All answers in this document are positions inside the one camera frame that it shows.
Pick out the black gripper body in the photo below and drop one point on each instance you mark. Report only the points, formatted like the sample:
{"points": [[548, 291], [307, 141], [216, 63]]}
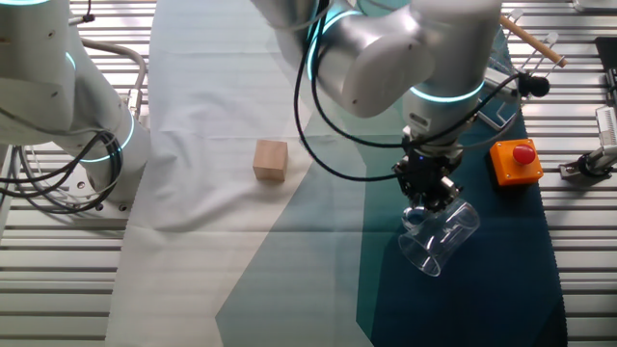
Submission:
{"points": [[434, 168]]}

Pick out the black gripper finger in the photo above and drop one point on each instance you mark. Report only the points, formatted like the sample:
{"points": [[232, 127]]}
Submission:
{"points": [[443, 197], [407, 185]]}

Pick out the clear glass mug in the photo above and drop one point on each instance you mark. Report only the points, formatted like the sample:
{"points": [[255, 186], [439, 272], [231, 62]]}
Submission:
{"points": [[448, 236]]}

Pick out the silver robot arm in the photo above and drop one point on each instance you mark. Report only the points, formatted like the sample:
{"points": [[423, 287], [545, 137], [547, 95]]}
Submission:
{"points": [[385, 58]]}

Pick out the wooden rack rod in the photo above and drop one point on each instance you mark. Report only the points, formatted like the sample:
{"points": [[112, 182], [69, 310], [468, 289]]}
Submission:
{"points": [[535, 43]]}

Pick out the orange emergency stop button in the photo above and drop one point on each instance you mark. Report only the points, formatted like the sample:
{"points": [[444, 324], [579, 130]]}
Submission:
{"points": [[513, 166]]}

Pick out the wooden cube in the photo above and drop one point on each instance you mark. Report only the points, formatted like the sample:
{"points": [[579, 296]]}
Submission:
{"points": [[270, 161]]}

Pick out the blue green white tablecloth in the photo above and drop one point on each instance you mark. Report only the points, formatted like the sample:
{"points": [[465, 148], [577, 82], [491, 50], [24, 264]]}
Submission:
{"points": [[217, 96]]}

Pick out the metal base mounting plate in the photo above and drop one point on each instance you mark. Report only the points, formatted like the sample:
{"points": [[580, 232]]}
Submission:
{"points": [[115, 207]]}

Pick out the silver finned camera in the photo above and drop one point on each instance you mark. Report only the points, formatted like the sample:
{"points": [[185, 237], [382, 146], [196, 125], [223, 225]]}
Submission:
{"points": [[607, 125]]}

